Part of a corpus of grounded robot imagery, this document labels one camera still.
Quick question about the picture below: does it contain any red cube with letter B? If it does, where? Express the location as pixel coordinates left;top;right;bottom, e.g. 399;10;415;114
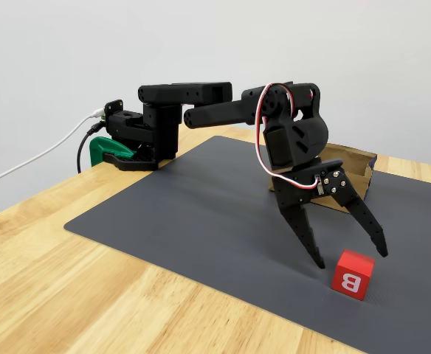
330;249;376;302

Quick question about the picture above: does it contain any brown paper box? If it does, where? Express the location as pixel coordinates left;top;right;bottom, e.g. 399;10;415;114
268;142;378;217

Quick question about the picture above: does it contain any dark grey mat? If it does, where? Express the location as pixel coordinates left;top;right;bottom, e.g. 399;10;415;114
63;135;431;354

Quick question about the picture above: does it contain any motor controller board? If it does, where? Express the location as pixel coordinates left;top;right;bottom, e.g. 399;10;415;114
97;98;125;125

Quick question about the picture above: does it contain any green table clamp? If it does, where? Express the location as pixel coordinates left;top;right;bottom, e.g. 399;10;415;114
89;135;135;167

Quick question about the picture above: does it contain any red white black servo cable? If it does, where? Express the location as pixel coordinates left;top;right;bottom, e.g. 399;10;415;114
254;83;322;193

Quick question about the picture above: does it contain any black power cable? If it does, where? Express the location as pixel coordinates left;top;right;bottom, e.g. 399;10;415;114
76;123;106;174

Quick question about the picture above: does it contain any white USB cable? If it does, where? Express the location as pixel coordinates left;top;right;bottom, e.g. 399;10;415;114
0;108;105;190

